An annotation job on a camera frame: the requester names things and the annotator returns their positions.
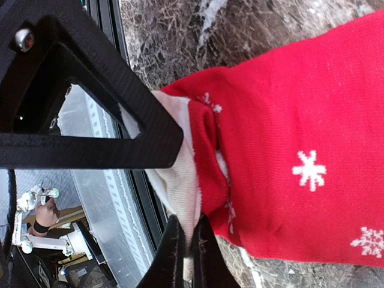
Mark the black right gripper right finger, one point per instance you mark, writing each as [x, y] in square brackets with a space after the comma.
[210, 269]

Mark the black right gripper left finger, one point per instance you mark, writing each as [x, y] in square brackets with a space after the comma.
[166, 270]

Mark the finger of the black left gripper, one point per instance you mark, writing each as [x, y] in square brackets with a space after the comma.
[41, 55]

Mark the red snowflake santa sock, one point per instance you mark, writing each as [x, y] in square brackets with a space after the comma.
[284, 153]

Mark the operator hand with wristband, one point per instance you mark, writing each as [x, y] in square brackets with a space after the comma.
[45, 216]

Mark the white teleoperation controller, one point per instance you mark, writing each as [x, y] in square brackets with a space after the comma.
[27, 238]

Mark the white slotted cable duct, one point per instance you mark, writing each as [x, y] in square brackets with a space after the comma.
[106, 195]

